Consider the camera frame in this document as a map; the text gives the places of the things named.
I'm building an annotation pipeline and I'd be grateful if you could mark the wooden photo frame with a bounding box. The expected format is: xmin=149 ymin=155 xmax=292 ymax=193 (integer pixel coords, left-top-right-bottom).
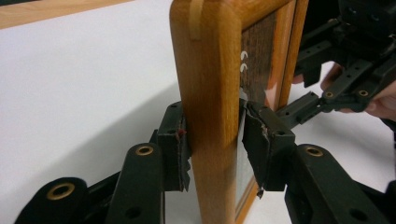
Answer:
xmin=169 ymin=0 xmax=310 ymax=224

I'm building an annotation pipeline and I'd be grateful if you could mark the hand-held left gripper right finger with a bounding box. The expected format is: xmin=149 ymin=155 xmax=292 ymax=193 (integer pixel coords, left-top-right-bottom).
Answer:
xmin=238 ymin=98 xmax=297 ymax=199

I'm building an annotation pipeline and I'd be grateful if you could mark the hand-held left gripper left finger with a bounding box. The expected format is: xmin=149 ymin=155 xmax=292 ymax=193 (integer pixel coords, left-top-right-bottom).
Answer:
xmin=151 ymin=101 xmax=191 ymax=192

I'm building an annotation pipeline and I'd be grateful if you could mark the white paper sheet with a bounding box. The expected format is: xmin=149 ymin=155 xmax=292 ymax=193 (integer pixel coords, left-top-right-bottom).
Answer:
xmin=0 ymin=0 xmax=396 ymax=224

